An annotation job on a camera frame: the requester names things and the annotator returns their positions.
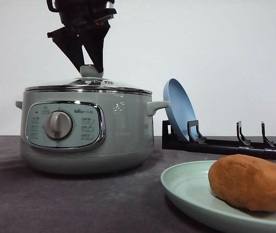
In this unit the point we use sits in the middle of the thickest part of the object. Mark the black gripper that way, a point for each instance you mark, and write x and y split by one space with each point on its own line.
94 16

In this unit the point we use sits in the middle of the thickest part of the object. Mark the glass steamer lid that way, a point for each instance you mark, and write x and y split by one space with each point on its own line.
92 81

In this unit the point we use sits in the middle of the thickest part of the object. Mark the green plate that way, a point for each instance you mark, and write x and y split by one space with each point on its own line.
187 185

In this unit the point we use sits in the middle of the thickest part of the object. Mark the brown potato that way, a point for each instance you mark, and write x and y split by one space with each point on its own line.
244 182

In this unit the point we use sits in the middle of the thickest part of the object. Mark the green electric steamer pot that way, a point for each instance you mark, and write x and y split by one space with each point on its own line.
84 129

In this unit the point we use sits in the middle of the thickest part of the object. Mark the blue plate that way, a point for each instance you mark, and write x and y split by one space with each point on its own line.
181 107

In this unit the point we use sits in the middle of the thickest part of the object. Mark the black dish rack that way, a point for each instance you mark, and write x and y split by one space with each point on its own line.
173 141

